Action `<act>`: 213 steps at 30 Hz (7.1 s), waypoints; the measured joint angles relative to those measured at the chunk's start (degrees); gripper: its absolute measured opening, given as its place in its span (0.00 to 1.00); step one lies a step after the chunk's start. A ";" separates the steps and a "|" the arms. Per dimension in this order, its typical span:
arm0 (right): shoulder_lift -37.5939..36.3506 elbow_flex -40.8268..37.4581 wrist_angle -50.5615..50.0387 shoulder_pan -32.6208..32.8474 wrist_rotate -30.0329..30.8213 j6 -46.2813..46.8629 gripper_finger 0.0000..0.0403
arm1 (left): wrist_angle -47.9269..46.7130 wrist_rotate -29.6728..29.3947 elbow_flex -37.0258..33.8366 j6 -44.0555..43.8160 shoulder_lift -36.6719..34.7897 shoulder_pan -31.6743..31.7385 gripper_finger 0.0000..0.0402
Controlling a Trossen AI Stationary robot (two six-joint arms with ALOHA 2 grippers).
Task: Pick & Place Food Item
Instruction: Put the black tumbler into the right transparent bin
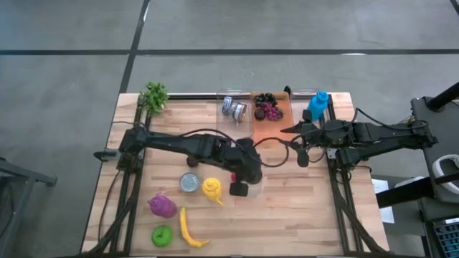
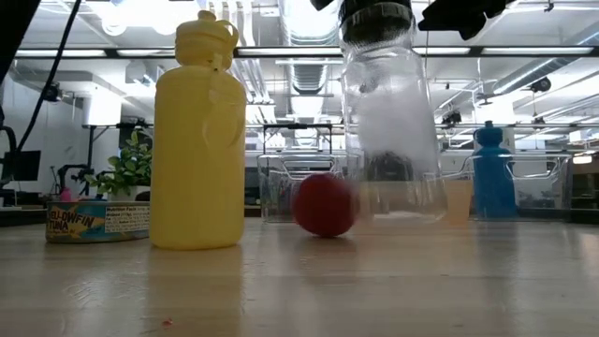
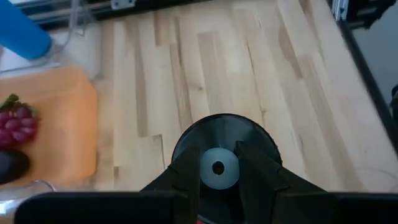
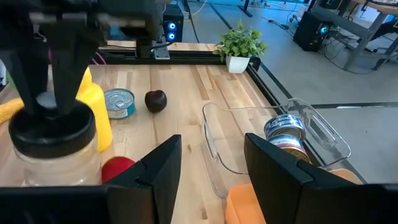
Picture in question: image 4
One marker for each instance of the grey metal mounting plate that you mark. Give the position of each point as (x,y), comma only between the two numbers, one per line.
(161,53)

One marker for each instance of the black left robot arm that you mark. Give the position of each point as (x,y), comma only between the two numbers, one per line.
(146,18)

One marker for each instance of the dark toy plum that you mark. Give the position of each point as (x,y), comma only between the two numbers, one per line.
(155,101)

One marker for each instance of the orange plastic bin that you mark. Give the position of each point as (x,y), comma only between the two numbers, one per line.
(242,205)

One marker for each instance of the red round toy fruit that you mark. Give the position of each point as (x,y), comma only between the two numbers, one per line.
(116,168)

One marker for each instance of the clear plastic bin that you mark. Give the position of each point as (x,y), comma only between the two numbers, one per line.
(224,140)

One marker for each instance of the black computer two blue lights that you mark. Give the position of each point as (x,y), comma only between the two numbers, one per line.
(174,18)

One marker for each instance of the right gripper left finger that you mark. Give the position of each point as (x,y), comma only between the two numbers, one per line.
(149,186)

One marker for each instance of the yellowfin tuna can teal label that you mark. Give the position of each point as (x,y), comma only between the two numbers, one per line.
(119,104)

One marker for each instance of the grey metal desk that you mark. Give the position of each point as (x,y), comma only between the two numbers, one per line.
(351,28)

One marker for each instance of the black computer one blue light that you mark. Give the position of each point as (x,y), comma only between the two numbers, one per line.
(311,34)

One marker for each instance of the gold lidded tuna can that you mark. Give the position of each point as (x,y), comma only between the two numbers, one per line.
(290,149)

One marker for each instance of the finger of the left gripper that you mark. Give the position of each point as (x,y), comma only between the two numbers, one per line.
(25,68)
(71,62)

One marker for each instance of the tuna can blue white label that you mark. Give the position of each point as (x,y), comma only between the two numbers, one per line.
(284,126)

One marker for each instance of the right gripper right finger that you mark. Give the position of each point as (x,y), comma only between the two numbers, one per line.
(273,186)

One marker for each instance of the yellow squeeze bottle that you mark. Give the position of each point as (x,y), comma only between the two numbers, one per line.
(96,109)

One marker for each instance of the green plant in white pot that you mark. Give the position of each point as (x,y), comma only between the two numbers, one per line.
(239,46)

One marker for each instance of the clear jar with black lid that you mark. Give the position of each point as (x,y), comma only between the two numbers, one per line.
(53,133)

